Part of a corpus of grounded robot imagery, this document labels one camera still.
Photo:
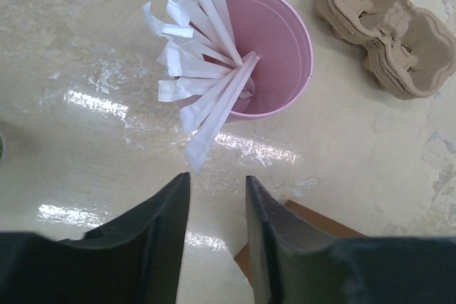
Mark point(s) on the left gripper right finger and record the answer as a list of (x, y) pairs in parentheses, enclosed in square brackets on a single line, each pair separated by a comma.
[(386, 269)]

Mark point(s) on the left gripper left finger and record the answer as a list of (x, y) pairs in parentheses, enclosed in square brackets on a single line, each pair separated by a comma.
[(134, 258)]

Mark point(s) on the brown paper bag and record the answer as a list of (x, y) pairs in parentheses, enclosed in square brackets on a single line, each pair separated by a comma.
[(316, 228)]

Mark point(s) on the stack of paper cups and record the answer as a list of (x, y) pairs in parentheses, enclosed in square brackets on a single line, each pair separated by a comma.
[(4, 147)]

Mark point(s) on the white wrapped straws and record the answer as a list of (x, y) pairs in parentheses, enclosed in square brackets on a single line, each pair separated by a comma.
[(204, 67)]

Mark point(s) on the pink plastic tumbler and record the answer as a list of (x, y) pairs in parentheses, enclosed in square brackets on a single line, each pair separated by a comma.
[(276, 32)]

